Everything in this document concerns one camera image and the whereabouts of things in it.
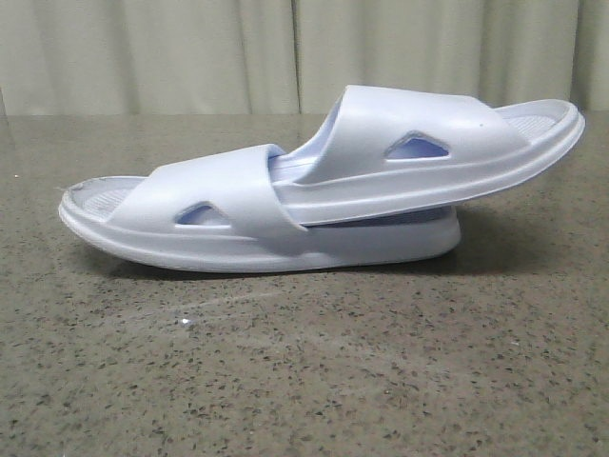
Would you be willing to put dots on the pale green curtain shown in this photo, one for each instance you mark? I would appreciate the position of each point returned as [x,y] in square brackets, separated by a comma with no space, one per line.
[177,57]

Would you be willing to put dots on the light blue slipper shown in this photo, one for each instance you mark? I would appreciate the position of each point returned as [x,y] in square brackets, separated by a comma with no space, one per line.
[220,213]
[386,151]

